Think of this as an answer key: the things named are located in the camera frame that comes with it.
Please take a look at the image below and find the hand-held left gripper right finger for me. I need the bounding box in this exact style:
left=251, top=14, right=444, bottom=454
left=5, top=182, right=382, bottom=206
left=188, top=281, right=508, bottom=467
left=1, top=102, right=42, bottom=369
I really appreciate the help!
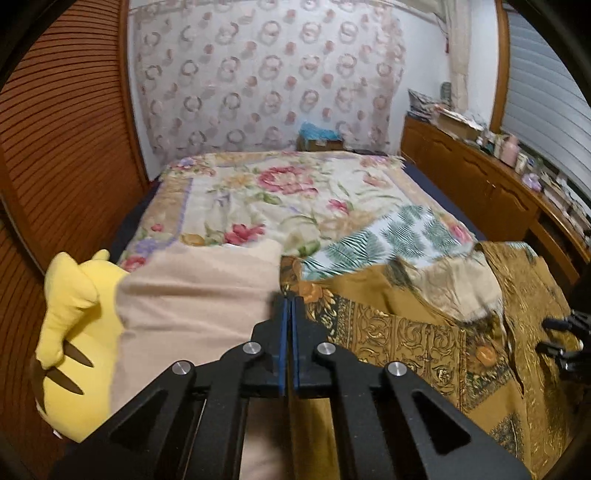
left=288, top=296, right=533, bottom=480

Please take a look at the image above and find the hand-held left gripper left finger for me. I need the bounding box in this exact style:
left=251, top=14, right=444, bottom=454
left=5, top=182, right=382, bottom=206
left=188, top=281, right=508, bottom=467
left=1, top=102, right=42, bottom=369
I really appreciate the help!
left=51, top=295, right=288, bottom=480

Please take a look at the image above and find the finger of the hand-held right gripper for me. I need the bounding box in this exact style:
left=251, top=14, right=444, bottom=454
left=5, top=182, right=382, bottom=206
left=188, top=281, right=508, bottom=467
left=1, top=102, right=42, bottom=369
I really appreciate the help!
left=542, top=311, right=591, bottom=334
left=536, top=340, right=591, bottom=382

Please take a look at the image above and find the golden brown patterned cloth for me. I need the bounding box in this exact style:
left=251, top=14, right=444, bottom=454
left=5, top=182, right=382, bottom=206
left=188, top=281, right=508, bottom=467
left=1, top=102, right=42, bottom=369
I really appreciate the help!
left=279, top=240, right=583, bottom=480

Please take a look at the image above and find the beige pillow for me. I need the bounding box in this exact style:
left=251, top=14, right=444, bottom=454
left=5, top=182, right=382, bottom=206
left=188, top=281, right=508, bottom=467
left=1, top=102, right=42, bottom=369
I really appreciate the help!
left=108, top=240, right=340, bottom=480

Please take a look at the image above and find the floral blanket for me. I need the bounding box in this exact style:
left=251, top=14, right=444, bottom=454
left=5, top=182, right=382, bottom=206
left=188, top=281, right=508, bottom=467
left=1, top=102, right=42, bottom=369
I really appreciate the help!
left=117, top=151, right=485, bottom=278

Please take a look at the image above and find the palm leaf print blanket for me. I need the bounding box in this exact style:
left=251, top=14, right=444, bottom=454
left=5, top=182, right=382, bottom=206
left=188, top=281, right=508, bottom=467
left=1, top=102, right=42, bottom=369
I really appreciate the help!
left=300, top=205, right=477, bottom=282

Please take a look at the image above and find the wooden sideboard cabinet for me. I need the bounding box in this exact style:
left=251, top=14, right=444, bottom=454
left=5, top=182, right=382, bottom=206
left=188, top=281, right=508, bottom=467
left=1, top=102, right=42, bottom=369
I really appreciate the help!
left=399, top=114, right=588, bottom=288

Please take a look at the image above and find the group of small toiletry bottles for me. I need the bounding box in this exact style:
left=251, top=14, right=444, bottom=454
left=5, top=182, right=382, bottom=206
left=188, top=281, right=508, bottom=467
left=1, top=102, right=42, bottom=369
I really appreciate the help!
left=475, top=129, right=504, bottom=156

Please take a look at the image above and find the yellow plush toy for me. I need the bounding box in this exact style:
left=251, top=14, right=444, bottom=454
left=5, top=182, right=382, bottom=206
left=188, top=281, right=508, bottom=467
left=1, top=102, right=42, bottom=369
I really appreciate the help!
left=30, top=249, right=131, bottom=442

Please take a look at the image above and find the cardboard box with blue cloth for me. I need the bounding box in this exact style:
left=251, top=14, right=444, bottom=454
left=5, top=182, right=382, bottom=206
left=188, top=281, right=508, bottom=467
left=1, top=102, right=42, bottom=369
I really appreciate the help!
left=297, top=121, right=345, bottom=152

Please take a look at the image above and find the open cardboard box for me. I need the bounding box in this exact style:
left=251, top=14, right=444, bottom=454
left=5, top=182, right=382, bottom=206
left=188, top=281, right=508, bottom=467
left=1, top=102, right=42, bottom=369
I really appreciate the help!
left=436, top=110, right=484, bottom=140

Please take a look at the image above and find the grey window blind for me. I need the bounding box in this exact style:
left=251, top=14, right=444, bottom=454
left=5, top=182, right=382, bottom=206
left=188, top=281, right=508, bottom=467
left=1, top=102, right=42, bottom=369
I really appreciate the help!
left=501, top=8, right=591, bottom=204

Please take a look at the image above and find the stack of folded fabrics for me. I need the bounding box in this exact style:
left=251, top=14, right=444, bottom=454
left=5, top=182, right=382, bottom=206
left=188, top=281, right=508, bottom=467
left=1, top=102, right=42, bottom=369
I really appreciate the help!
left=408, top=89, right=445, bottom=123

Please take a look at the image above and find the circle print curtain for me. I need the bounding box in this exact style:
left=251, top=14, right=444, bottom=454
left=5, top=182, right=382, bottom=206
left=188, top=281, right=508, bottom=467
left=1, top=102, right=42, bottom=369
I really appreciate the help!
left=129, top=0, right=408, bottom=163

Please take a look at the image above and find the wooden slatted wardrobe door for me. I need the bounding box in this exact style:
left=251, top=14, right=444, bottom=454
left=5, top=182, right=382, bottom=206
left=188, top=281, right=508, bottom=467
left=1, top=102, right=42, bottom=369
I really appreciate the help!
left=0, top=0, right=151, bottom=464

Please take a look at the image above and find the beige drape curtain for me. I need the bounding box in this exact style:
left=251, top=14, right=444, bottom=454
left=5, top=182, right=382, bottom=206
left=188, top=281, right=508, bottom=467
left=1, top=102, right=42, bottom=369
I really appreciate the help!
left=442, top=0, right=472, bottom=112

